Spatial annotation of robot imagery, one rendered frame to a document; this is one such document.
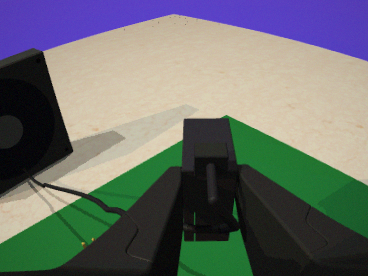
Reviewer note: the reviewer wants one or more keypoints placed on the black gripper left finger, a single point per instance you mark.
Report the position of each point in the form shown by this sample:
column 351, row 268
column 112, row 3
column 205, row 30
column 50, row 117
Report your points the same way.
column 145, row 241

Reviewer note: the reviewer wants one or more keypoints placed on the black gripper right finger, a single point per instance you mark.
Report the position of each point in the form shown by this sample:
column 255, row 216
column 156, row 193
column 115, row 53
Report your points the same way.
column 285, row 236

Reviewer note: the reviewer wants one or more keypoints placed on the black cooling fan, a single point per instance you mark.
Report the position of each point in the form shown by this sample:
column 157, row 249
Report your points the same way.
column 32, row 130

